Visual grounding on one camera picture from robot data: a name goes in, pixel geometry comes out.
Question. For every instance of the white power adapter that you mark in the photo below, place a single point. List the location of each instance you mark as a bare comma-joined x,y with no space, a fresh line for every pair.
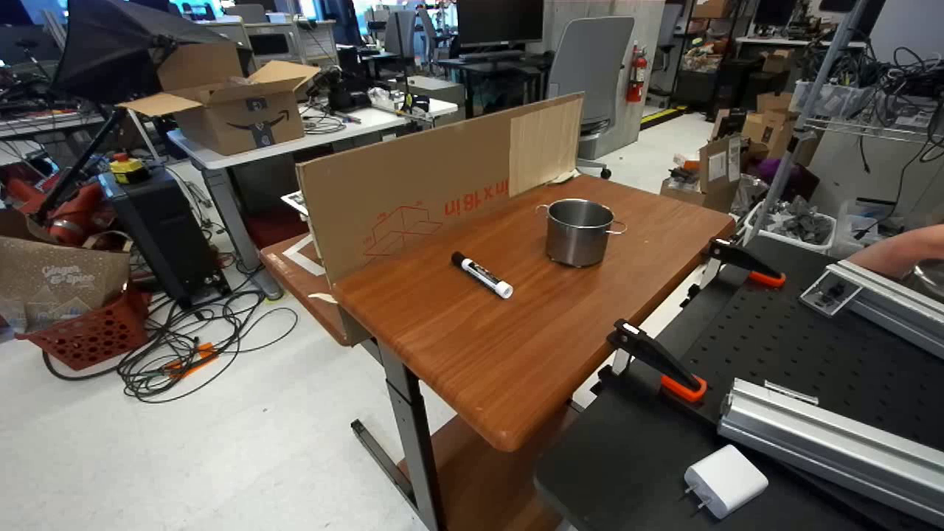
724,482

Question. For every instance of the far black orange clamp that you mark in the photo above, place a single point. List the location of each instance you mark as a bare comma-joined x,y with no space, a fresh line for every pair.
755,270

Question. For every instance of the light wood panel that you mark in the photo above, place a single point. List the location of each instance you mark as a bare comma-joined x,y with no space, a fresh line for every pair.
543,143

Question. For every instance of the red plastic crate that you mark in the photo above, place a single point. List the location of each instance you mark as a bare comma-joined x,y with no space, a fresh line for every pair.
99,333

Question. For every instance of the black and white marker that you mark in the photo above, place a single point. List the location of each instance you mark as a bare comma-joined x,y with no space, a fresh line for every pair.
481,274

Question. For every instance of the person's forearm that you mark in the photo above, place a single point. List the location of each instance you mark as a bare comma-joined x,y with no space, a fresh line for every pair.
898,255

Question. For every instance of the near black orange clamp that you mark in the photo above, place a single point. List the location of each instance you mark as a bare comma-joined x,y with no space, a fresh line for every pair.
674,376

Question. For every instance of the grey office chair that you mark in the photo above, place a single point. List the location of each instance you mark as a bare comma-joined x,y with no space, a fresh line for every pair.
590,62

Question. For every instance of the white lab table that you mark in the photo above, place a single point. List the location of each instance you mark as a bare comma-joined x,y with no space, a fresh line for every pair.
218,171

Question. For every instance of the black equipment case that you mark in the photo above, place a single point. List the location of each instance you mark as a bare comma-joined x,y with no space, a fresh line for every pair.
167,233

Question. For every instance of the small steel pot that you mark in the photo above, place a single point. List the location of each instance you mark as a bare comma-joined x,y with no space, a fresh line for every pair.
578,232

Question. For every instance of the far aluminium extrusion rail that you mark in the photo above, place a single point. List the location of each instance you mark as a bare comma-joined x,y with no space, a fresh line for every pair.
882,301

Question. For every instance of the brown paper bag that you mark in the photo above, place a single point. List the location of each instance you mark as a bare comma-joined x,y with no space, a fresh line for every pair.
44,283

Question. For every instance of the black orange clamp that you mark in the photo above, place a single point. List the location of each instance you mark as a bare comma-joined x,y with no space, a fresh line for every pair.
674,376
755,270

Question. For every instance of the open cardboard amazon box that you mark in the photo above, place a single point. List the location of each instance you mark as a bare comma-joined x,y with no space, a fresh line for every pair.
221,106

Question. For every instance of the red fire extinguisher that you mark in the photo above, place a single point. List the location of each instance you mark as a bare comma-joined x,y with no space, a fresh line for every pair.
634,81

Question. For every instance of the large cardboard sheet barrier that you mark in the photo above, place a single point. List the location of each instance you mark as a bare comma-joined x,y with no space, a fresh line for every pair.
373,202

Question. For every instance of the wooden desk with metal leg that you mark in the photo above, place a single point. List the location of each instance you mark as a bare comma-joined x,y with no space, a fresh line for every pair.
481,384

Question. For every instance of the black perforated breadboard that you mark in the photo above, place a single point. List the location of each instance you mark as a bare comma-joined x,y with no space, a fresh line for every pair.
621,465

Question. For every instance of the aluminium extrusion rail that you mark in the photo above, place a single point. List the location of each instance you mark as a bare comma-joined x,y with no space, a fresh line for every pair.
846,453
882,301

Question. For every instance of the black softbox light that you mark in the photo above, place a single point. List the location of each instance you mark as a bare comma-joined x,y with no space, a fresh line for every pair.
112,47

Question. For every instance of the near aluminium extrusion rail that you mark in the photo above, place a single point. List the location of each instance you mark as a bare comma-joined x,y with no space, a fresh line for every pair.
846,453

